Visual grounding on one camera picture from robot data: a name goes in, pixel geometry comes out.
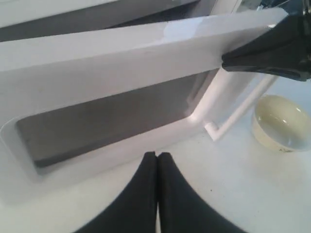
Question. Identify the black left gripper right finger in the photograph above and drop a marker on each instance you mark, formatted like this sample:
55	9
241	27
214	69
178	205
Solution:
181	209

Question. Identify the white ceramic bowl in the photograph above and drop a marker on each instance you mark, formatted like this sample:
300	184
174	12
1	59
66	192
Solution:
280	124

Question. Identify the white Midea microwave body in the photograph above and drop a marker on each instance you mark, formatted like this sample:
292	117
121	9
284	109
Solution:
23	19

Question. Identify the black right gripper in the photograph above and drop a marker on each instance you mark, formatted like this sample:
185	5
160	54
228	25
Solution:
281	46

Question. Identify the white microwave door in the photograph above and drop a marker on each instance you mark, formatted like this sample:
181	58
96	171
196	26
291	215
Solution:
73	105

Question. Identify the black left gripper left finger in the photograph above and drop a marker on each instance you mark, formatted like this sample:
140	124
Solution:
134	209

